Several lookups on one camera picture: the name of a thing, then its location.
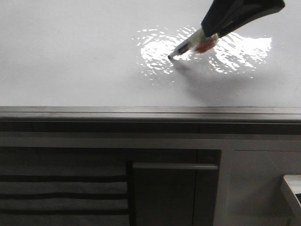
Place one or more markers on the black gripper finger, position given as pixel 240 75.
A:
pixel 246 11
pixel 225 16

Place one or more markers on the white whiteboard marker with tape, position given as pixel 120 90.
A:
pixel 198 42

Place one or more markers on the white box corner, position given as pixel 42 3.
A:
pixel 291 189

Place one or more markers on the dark grey cabinet panel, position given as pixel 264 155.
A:
pixel 174 194

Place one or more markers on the black striped slatted panel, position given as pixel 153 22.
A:
pixel 45 200

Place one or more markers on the white whiteboard with aluminium frame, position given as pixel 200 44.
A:
pixel 99 60

